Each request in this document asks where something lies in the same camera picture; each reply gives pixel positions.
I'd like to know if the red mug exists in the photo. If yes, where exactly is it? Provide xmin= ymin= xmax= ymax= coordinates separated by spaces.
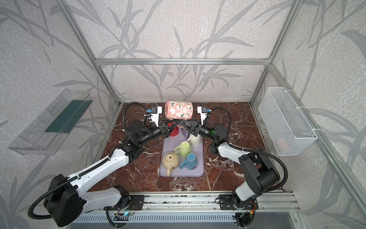
xmin=168 ymin=123 xmax=179 ymax=137

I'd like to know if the pink patterned mug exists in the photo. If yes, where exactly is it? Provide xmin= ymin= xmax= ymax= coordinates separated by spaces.
xmin=165 ymin=101 xmax=193 ymax=120

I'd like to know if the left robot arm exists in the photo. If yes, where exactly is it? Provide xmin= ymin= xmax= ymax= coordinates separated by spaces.
xmin=43 ymin=120 xmax=179 ymax=227

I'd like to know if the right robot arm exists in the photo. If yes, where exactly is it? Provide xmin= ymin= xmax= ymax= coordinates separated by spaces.
xmin=179 ymin=121 xmax=280 ymax=205

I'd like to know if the lavender mug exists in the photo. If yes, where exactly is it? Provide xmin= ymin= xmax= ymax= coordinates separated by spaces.
xmin=181 ymin=128 xmax=190 ymax=140

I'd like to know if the white mug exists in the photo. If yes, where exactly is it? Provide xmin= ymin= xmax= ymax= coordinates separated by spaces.
xmin=187 ymin=134 xmax=202 ymax=147

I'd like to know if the light green mug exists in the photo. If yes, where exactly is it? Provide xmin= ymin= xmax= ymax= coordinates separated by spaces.
xmin=173 ymin=141 xmax=192 ymax=159

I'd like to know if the blue mug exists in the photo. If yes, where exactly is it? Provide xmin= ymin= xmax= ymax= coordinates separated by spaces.
xmin=179 ymin=153 xmax=198 ymax=170

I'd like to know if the lavender plastic tray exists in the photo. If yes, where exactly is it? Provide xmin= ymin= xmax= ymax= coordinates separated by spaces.
xmin=160 ymin=128 xmax=204 ymax=177

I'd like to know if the cream teapot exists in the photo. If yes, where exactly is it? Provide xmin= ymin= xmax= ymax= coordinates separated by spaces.
xmin=163 ymin=152 xmax=179 ymax=177

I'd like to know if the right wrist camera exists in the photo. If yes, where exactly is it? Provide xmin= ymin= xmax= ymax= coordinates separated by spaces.
xmin=197 ymin=106 xmax=211 ymax=126

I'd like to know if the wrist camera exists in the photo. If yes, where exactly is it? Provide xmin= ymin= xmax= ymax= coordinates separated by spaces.
xmin=144 ymin=106 xmax=163 ymax=128
xmin=197 ymin=106 xmax=211 ymax=126

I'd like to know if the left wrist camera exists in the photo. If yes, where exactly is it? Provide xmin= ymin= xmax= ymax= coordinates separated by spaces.
xmin=144 ymin=106 xmax=163 ymax=128

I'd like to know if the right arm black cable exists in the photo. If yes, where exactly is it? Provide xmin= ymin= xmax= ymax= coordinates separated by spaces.
xmin=210 ymin=106 xmax=288 ymax=192

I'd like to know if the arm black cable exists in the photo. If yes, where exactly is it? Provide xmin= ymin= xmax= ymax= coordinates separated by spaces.
xmin=210 ymin=106 xmax=288 ymax=192
xmin=28 ymin=102 xmax=152 ymax=220

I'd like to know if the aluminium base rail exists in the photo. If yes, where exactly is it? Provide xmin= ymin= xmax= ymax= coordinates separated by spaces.
xmin=59 ymin=191 xmax=301 ymax=214

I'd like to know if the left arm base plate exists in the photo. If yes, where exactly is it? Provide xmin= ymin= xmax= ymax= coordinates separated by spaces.
xmin=105 ymin=195 xmax=145 ymax=211

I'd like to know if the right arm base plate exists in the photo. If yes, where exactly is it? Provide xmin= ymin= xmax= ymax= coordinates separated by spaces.
xmin=218 ymin=194 xmax=259 ymax=210

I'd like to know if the white wire mesh basket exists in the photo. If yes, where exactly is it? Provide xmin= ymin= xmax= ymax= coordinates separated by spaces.
xmin=259 ymin=87 xmax=318 ymax=156

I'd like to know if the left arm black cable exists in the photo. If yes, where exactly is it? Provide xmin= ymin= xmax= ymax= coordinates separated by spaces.
xmin=28 ymin=102 xmax=152 ymax=220

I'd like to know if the clear plastic wall bin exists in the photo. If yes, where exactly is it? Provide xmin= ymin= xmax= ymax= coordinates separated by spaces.
xmin=9 ymin=89 xmax=93 ymax=155

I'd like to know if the aluminium cage frame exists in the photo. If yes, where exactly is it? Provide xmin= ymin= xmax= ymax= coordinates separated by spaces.
xmin=56 ymin=1 xmax=366 ymax=215

